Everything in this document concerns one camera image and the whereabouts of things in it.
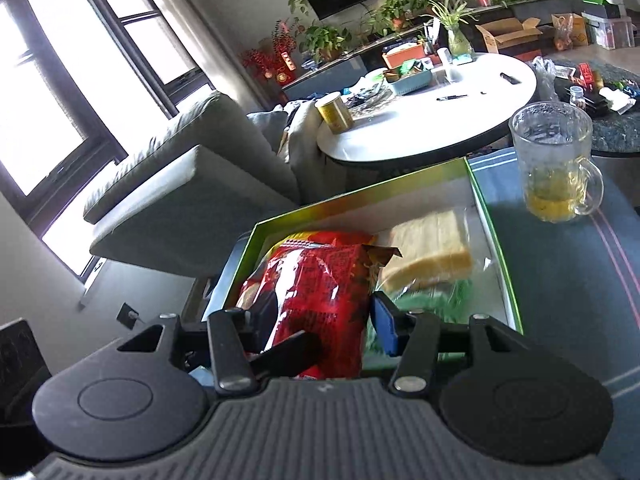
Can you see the open cardboard box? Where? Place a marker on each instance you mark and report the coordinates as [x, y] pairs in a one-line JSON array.
[[507, 35]]

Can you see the round white table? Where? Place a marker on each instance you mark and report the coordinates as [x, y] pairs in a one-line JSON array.
[[440, 115]]

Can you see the pale green snack packet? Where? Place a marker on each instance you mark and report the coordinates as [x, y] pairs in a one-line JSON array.
[[440, 302]]

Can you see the black object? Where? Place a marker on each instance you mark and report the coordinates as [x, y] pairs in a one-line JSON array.
[[22, 370]]

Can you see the spider plant in glass vase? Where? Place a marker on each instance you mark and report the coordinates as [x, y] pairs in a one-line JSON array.
[[457, 35]]

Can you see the clear plastic bag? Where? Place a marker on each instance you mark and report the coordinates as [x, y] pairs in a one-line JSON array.
[[545, 77]]

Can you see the green cardboard box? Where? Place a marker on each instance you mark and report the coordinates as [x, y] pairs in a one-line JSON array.
[[360, 200]]

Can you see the yellow and red snack packet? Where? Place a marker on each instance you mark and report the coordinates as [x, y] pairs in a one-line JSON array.
[[325, 237]]

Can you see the black wall socket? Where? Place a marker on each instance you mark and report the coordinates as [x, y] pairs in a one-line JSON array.
[[127, 316]]

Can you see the red flower decoration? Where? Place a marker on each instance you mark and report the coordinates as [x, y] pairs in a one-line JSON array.
[[267, 55]]

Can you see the dark framed window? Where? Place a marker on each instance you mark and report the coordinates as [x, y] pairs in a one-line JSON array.
[[150, 35], [45, 110]]

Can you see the red foil snack bag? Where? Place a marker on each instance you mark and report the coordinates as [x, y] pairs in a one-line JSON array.
[[325, 290]]

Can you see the blue plastic basket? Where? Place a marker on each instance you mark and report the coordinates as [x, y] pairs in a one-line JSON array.
[[410, 80]]

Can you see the dark round marble table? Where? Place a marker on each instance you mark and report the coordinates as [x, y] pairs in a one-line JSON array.
[[615, 130]]

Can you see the beige curtain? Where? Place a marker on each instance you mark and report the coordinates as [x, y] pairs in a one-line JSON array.
[[185, 20]]

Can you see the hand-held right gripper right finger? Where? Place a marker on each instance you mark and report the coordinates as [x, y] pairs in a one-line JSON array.
[[387, 322]]

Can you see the grey armchair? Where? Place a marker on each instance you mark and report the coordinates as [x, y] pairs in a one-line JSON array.
[[200, 180]]

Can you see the glass mug with yellow drink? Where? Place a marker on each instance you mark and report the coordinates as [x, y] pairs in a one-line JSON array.
[[550, 160]]

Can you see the orange plastic bag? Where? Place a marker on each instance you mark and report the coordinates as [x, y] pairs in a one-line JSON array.
[[567, 32]]

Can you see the small red box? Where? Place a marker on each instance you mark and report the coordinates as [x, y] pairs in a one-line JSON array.
[[587, 76]]

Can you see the black pen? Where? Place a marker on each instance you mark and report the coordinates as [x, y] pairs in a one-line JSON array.
[[452, 97]]

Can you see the clear storage box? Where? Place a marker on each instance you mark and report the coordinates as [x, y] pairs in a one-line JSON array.
[[610, 30]]

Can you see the yellow tin can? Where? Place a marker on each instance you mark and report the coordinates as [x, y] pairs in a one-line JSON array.
[[335, 112]]

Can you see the bread slice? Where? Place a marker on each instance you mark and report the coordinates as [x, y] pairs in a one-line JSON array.
[[430, 250]]

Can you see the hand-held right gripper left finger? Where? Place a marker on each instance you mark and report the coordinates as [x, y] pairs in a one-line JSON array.
[[230, 330]]

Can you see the orange box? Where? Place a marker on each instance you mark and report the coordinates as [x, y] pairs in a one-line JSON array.
[[400, 55]]

